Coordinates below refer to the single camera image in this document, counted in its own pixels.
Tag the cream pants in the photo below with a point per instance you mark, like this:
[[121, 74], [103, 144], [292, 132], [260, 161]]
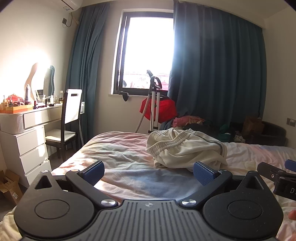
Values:
[[185, 150]]

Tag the black sofa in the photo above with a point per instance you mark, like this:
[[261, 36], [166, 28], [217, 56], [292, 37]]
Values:
[[272, 133]]

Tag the white air conditioner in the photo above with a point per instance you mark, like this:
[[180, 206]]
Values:
[[70, 4]]

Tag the pile of clothes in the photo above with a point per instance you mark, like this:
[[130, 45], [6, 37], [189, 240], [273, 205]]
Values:
[[196, 122]]

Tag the garment steamer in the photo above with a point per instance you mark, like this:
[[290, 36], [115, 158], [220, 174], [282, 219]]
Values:
[[154, 97]]

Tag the white wall outlet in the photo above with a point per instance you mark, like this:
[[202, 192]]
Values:
[[82, 107]]

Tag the dark wooden chair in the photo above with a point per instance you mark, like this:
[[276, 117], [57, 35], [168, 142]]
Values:
[[71, 109]]

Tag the person's right hand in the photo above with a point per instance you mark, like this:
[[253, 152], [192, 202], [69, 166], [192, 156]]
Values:
[[293, 215]]

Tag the dark framed window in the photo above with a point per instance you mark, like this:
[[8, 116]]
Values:
[[148, 51]]

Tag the black wall plug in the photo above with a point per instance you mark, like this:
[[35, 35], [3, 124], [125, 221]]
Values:
[[64, 21]]

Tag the red cloth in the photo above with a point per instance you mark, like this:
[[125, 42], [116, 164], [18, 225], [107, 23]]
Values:
[[165, 109]]

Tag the pastel bed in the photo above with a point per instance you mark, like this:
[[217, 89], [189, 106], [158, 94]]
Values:
[[120, 157]]

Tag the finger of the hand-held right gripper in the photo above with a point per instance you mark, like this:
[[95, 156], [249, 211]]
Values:
[[291, 165], [268, 169]]

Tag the brown paper bag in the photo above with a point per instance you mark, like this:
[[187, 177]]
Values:
[[253, 125]]

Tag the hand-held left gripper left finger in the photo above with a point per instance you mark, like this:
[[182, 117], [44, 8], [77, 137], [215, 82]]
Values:
[[95, 172]]

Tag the row of cosmetic bottles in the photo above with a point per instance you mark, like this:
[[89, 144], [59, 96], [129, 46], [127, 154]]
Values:
[[51, 100]]

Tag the small black object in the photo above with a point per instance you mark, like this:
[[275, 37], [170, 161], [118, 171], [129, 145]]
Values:
[[124, 95]]

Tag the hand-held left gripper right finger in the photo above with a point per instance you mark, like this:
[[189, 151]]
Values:
[[203, 173]]

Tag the wavy mirror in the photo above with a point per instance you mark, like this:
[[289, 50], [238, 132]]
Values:
[[49, 80]]

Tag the orange tray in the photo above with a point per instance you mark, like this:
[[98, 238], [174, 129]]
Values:
[[18, 108]]

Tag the teal curtain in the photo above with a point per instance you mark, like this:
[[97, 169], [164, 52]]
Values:
[[87, 69], [217, 69]]

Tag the white dresser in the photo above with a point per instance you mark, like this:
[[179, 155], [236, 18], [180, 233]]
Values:
[[30, 143]]

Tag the wall power socket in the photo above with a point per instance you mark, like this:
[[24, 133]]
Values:
[[291, 122]]

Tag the cardboard box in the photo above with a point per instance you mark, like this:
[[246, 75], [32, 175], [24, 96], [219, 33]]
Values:
[[10, 185]]

